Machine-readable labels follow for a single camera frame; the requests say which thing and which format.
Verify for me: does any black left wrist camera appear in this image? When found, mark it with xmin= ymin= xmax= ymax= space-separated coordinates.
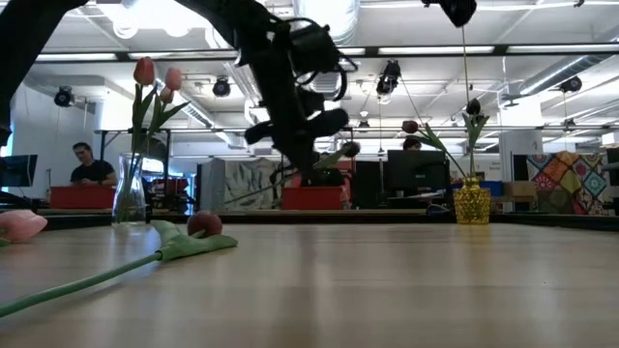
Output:
xmin=289 ymin=23 xmax=342 ymax=73

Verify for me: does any thin hanging cable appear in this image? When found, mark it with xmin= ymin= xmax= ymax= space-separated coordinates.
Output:
xmin=459 ymin=23 xmax=471 ymax=103

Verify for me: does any yellow glass vase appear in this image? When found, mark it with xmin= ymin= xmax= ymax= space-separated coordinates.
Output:
xmin=453 ymin=176 xmax=491 ymax=225

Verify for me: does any black ceiling-hung camera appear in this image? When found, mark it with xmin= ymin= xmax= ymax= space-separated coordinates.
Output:
xmin=212 ymin=76 xmax=232 ymax=98
xmin=560 ymin=75 xmax=583 ymax=94
xmin=375 ymin=60 xmax=402 ymax=97
xmin=53 ymin=85 xmax=74 ymax=108

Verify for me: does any brown cardboard box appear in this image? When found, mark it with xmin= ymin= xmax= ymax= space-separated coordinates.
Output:
xmin=502 ymin=181 xmax=538 ymax=198

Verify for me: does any black aluminium table frame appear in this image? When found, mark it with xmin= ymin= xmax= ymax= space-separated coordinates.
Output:
xmin=0 ymin=207 xmax=619 ymax=232

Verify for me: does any grey leaf-pattern partition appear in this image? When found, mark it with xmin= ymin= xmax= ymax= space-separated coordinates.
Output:
xmin=200 ymin=157 xmax=291 ymax=212

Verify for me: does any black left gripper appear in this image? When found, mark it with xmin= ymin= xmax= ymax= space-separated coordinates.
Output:
xmin=244 ymin=47 xmax=349 ymax=174

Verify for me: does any red plastic bin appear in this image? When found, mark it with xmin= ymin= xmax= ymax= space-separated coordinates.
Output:
xmin=49 ymin=186 xmax=116 ymax=210
xmin=281 ymin=186 xmax=345 ymax=211

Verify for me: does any colourful patchwork quilt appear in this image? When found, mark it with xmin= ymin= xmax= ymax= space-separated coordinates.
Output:
xmin=525 ymin=151 xmax=611 ymax=217

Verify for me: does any dark red artificial tulip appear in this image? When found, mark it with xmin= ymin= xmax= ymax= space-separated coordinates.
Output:
xmin=0 ymin=210 xmax=239 ymax=319
xmin=400 ymin=119 xmax=469 ymax=181

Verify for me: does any clear glass vase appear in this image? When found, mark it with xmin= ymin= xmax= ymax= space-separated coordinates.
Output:
xmin=111 ymin=152 xmax=148 ymax=227

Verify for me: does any pale pink artificial tulip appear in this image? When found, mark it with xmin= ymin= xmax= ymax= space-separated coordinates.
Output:
xmin=134 ymin=86 xmax=176 ymax=214

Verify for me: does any black artificial tulip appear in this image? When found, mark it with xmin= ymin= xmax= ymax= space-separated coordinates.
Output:
xmin=460 ymin=98 xmax=491 ymax=181

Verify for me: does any silver ventilation duct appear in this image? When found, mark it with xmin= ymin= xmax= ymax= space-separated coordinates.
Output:
xmin=502 ymin=52 xmax=619 ymax=105

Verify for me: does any black computer monitor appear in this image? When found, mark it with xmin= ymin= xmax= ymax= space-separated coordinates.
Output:
xmin=385 ymin=149 xmax=452 ymax=210
xmin=0 ymin=154 xmax=39 ymax=189

